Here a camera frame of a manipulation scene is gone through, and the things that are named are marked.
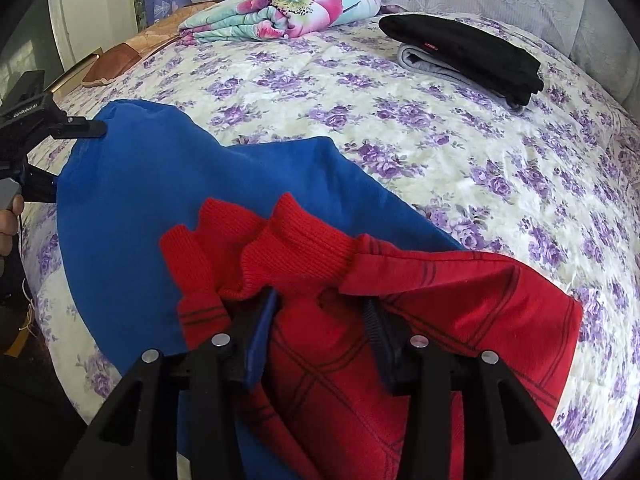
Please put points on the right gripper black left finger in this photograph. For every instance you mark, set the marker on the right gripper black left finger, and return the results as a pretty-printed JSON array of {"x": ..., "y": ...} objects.
[{"x": 194, "y": 396}]

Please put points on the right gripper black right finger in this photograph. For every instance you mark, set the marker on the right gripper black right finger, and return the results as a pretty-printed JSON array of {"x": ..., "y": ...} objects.
[{"x": 504, "y": 433}]

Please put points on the red and blue spider pants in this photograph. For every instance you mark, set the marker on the red and blue spider pants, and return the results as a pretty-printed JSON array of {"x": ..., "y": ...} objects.
[{"x": 163, "y": 231}]

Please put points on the person left hand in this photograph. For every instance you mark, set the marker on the person left hand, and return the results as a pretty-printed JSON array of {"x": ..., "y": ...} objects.
[{"x": 9, "y": 225}]

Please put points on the brown wooden headboard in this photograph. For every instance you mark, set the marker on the brown wooden headboard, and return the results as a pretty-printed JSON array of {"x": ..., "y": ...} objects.
[{"x": 101, "y": 68}]

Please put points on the purple floral bed quilt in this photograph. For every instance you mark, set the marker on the purple floral bed quilt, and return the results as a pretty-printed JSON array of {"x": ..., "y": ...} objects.
[{"x": 556, "y": 186}]

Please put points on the teal pink floral folded blanket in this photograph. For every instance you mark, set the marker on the teal pink floral folded blanket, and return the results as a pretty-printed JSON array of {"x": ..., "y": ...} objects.
[{"x": 262, "y": 20}]

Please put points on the folded black garment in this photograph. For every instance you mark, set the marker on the folded black garment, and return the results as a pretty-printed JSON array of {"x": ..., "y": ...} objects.
[{"x": 484, "y": 58}]

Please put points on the folded grey garment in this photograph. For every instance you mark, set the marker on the folded grey garment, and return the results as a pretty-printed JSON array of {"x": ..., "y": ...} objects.
[{"x": 418, "y": 61}]

